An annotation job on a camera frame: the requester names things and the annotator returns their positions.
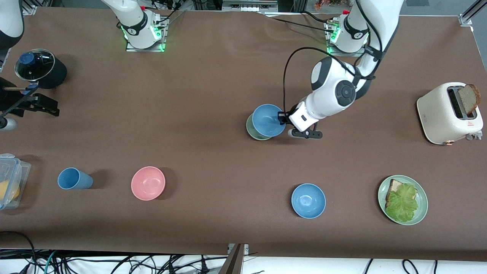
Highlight blue bowl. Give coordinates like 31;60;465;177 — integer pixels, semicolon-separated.
252;104;286;137
291;183;326;219

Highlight green bowl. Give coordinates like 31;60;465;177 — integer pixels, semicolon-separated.
246;112;274;141

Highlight pink bowl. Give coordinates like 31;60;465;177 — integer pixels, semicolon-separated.
131;166;166;201

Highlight glass lid with blue knob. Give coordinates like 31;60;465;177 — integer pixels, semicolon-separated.
14;49;51;81

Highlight clear plastic container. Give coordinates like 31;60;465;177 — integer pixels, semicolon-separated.
0;153;32;210

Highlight blue cup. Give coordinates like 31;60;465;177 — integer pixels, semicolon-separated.
57;167;94;190

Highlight yellow fruit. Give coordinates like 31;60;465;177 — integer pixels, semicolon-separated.
0;180;20;202

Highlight brown table mat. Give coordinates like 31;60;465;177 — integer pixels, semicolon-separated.
0;6;487;262

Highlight light bread slice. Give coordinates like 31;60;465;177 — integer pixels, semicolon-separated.
385;179;418;209

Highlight orange green background object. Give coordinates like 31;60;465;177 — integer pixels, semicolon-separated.
314;0;351;10

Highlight green lettuce leaf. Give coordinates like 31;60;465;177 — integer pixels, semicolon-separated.
385;183;419;223

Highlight cream white toaster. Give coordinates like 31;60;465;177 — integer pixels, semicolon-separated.
417;82;484;146

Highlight green plate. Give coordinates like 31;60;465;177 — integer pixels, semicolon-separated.
378;175;429;226

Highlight metal table leg profile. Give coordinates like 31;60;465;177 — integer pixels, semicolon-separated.
219;244;250;274

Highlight dark brown bread slice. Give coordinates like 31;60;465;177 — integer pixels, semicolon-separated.
458;84;481;115

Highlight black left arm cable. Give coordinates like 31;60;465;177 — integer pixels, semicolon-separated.
283;0;384;115

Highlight black pot with blue handle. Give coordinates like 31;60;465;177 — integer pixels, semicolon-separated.
15;49;68;96

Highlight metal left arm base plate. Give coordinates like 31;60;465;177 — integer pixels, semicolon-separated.
326;21;368;57

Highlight black cable on table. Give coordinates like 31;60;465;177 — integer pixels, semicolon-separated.
263;11;332;30

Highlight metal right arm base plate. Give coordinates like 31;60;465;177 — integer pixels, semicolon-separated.
126;15;168;53

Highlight black cables at arm base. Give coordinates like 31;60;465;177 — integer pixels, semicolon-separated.
146;0;187;23

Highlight teal cable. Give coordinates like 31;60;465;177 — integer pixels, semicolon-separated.
44;250;58;274

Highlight black floor cable bundle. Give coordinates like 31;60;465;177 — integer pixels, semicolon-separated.
0;231;229;274

